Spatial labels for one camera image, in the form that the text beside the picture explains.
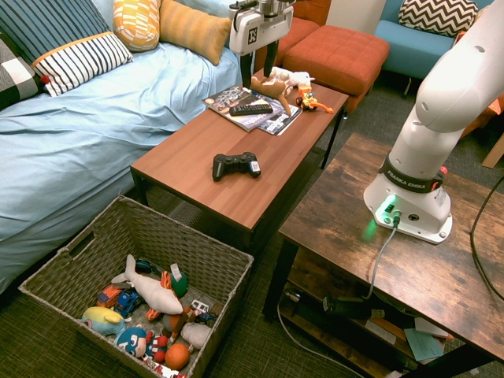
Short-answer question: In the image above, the black remote control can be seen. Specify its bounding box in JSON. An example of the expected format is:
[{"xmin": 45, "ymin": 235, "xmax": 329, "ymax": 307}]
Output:
[{"xmin": 228, "ymin": 103, "xmax": 274, "ymax": 117}]

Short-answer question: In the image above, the Captain America plush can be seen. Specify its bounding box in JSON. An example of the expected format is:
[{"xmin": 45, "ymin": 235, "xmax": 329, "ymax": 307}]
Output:
[{"xmin": 114, "ymin": 324, "xmax": 155, "ymax": 359}]

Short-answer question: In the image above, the green plush ball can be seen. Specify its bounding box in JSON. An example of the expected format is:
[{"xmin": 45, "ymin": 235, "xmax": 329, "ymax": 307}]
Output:
[{"xmin": 169, "ymin": 264, "xmax": 189, "ymax": 299}]

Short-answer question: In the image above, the black gamepad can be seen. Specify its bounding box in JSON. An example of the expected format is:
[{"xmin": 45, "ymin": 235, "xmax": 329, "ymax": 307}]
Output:
[{"xmin": 212, "ymin": 151, "xmax": 262, "ymax": 183}]

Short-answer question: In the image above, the white plush animal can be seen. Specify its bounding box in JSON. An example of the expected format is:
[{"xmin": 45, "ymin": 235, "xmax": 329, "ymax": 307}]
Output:
[{"xmin": 269, "ymin": 66, "xmax": 317, "ymax": 97}]

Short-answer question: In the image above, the grey woven basket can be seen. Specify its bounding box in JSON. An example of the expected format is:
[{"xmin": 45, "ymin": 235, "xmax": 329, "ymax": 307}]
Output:
[{"xmin": 17, "ymin": 195, "xmax": 255, "ymax": 378}]

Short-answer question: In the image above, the brown plush moose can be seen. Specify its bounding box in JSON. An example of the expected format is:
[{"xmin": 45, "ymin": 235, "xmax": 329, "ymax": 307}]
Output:
[{"xmin": 250, "ymin": 75, "xmax": 293, "ymax": 117}]

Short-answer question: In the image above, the orange toy truck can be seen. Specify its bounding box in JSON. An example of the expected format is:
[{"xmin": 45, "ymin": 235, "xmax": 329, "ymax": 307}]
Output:
[{"xmin": 96, "ymin": 284, "xmax": 124, "ymax": 309}]

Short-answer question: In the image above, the yellow blue plush doll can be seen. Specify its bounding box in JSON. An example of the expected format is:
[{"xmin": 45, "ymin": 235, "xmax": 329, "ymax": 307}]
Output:
[{"xmin": 80, "ymin": 306, "xmax": 127, "ymax": 338}]

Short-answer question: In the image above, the orange ottoman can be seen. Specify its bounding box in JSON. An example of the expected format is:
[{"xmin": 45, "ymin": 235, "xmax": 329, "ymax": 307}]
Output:
[{"xmin": 282, "ymin": 24, "xmax": 391, "ymax": 114}]

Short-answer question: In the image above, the blue toy truck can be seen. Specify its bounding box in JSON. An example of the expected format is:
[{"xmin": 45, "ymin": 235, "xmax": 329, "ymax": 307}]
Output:
[{"xmin": 113, "ymin": 289, "xmax": 142, "ymax": 319}]

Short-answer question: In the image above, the orange toy excavator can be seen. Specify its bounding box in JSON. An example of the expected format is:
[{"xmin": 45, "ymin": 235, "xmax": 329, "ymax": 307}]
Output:
[{"xmin": 295, "ymin": 86, "xmax": 335, "ymax": 114}]

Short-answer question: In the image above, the reddish wooden coffee table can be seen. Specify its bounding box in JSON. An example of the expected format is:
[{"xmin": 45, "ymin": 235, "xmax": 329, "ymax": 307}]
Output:
[{"xmin": 130, "ymin": 69, "xmax": 350, "ymax": 253}]

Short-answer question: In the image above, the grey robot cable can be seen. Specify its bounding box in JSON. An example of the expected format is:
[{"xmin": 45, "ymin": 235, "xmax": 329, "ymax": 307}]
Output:
[{"xmin": 361, "ymin": 209, "xmax": 402, "ymax": 301}]

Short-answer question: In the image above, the white plush shark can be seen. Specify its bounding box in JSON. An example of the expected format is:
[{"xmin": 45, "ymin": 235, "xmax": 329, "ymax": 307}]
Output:
[{"xmin": 110, "ymin": 254, "xmax": 184, "ymax": 316}]

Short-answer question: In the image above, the blue cover magazine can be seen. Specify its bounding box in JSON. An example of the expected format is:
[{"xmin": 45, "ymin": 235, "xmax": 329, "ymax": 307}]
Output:
[{"xmin": 256, "ymin": 102, "xmax": 304, "ymax": 137}]

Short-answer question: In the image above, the black power strip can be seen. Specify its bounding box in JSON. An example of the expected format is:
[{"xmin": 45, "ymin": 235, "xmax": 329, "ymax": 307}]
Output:
[{"xmin": 321, "ymin": 295, "xmax": 374, "ymax": 321}]

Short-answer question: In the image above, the mustard striped pillow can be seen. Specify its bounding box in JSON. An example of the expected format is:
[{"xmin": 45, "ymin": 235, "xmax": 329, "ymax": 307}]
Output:
[{"xmin": 158, "ymin": 0, "xmax": 232, "ymax": 66}]

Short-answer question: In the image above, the yellow white patterned pillow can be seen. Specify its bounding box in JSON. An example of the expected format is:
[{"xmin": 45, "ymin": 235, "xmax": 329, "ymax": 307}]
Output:
[{"xmin": 113, "ymin": 0, "xmax": 162, "ymax": 53}]

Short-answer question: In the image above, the black white chevron pillow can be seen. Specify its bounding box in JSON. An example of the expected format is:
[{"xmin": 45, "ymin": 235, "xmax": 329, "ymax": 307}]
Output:
[{"xmin": 398, "ymin": 0, "xmax": 480, "ymax": 39}]

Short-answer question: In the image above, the teal paper sheet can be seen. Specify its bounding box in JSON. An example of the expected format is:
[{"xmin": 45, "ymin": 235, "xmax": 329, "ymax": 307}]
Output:
[{"xmin": 403, "ymin": 327, "xmax": 446, "ymax": 363}]

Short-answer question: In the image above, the magazine with white tree cover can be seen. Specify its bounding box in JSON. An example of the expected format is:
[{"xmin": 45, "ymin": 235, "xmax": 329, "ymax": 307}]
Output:
[{"xmin": 201, "ymin": 84, "xmax": 283, "ymax": 132}]

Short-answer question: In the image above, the light blue bed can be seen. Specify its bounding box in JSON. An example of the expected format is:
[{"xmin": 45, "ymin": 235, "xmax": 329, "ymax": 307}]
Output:
[{"xmin": 0, "ymin": 0, "xmax": 243, "ymax": 295}]

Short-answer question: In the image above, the brown plush figure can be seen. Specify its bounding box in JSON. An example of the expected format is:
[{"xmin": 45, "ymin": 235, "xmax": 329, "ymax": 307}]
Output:
[{"xmin": 161, "ymin": 306, "xmax": 200, "ymax": 343}]

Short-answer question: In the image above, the rustic brown robot table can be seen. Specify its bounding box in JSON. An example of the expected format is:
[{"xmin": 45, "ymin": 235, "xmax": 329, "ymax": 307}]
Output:
[{"xmin": 262, "ymin": 132, "xmax": 504, "ymax": 378}]

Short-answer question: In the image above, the blue sofa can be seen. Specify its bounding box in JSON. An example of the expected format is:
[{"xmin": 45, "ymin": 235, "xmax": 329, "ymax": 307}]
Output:
[{"xmin": 373, "ymin": 0, "xmax": 495, "ymax": 81}]

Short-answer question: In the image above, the black power cable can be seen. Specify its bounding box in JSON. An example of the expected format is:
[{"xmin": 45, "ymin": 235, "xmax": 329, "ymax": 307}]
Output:
[{"xmin": 469, "ymin": 185, "xmax": 504, "ymax": 302}]

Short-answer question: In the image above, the orange plush ball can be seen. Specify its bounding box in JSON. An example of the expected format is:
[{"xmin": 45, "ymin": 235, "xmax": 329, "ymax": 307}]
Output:
[{"xmin": 164, "ymin": 342, "xmax": 191, "ymax": 371}]

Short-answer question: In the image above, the dark blue striped pillow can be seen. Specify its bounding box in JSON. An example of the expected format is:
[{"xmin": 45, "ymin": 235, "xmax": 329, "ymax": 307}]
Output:
[{"xmin": 0, "ymin": 0, "xmax": 113, "ymax": 65}]

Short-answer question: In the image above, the orange armchair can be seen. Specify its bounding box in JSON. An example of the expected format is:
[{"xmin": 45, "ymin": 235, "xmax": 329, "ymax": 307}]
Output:
[{"xmin": 254, "ymin": 0, "xmax": 332, "ymax": 73}]

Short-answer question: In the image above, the black white checked pillow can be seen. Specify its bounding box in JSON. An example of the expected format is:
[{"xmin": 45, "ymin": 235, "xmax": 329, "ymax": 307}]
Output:
[{"xmin": 0, "ymin": 37, "xmax": 45, "ymax": 112}]

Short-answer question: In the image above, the white plush lump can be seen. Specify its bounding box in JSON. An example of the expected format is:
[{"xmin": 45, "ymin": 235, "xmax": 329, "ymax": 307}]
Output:
[{"xmin": 180, "ymin": 321, "xmax": 213, "ymax": 350}]

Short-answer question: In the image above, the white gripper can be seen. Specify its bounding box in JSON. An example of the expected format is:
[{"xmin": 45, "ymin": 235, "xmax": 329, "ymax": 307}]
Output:
[{"xmin": 228, "ymin": 0, "xmax": 295, "ymax": 89}]

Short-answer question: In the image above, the white navy striped pillow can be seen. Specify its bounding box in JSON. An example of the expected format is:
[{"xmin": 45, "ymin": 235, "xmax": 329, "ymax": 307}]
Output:
[{"xmin": 31, "ymin": 31, "xmax": 135, "ymax": 98}]

